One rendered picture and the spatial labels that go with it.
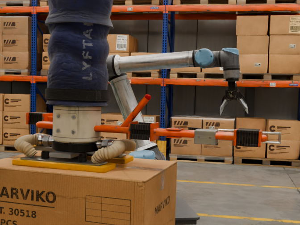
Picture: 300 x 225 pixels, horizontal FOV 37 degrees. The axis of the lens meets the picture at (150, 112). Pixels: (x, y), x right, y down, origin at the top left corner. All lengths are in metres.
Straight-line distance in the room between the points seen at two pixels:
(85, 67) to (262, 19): 7.41
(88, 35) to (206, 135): 0.52
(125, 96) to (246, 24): 6.34
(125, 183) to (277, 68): 7.51
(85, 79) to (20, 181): 0.40
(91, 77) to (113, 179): 0.36
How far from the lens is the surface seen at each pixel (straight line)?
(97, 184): 1.40
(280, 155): 8.81
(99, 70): 1.55
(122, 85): 2.62
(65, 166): 1.50
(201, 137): 1.46
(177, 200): 2.65
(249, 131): 1.43
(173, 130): 1.48
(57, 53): 1.56
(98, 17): 1.55
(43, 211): 1.51
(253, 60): 8.71
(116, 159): 1.63
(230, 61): 2.49
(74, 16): 1.53
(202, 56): 2.37
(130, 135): 1.50
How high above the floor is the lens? 1.38
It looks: 3 degrees down
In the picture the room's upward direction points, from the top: 1 degrees clockwise
